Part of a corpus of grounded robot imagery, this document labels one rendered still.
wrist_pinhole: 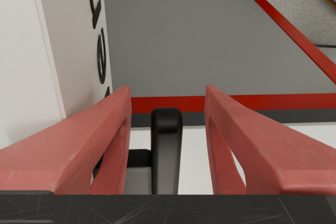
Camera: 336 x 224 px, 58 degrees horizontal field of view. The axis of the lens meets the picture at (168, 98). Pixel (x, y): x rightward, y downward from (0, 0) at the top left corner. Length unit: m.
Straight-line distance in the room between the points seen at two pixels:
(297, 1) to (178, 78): 0.81
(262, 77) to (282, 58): 0.08
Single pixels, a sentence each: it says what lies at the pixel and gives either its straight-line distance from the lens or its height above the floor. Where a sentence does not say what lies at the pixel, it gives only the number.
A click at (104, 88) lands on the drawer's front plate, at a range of 0.17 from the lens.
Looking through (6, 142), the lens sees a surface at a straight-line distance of 0.24.
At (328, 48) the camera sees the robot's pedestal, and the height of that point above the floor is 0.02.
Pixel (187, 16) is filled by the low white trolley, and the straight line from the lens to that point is 0.63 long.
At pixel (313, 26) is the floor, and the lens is 1.24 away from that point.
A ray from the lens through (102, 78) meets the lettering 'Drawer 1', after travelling 0.16.
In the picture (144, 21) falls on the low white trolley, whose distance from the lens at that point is 0.61.
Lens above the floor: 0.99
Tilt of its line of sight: 54 degrees down
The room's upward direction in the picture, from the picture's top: 173 degrees clockwise
